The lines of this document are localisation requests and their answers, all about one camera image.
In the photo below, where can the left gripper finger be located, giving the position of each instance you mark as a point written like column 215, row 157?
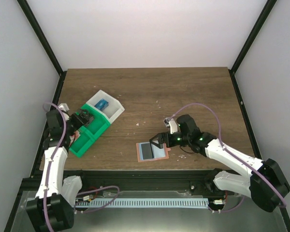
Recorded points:
column 83, row 112
column 88, row 120

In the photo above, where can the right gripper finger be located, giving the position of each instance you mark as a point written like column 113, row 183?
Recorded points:
column 157, row 144
column 156, row 138

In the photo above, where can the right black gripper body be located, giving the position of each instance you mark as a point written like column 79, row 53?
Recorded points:
column 173, row 142

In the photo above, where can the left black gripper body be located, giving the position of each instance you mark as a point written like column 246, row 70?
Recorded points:
column 79, row 123

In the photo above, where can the grey black card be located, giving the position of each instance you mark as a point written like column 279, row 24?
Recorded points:
column 146, row 151

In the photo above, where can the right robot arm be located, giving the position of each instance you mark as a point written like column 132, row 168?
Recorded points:
column 261, row 180

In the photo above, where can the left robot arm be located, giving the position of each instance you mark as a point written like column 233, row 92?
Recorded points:
column 52, row 209

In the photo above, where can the red dot card in bin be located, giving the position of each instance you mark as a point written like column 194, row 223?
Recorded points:
column 75, row 136

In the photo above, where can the blue card in bin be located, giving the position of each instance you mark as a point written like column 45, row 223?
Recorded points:
column 101, row 104

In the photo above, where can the green plastic bin middle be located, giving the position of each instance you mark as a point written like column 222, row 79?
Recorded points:
column 99, row 124

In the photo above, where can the white plastic bin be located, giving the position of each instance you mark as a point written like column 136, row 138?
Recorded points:
column 114, row 109

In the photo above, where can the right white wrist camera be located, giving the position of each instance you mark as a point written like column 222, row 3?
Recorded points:
column 171, row 124

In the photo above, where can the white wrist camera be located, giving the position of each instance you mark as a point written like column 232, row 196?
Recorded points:
column 171, row 124
column 65, row 109

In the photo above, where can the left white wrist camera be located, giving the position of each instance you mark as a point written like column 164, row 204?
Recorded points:
column 65, row 109

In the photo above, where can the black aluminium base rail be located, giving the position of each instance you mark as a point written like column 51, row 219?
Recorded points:
column 192, row 181

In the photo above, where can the light blue slotted cable duct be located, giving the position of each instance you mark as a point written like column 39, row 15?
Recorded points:
column 199, row 203

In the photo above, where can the left black frame post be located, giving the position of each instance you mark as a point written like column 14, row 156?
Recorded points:
column 25, row 7

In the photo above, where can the black frame post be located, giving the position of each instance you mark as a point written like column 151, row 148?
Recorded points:
column 25, row 7
column 269, row 5

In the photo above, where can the right black frame post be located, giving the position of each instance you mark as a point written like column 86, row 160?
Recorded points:
column 269, row 5

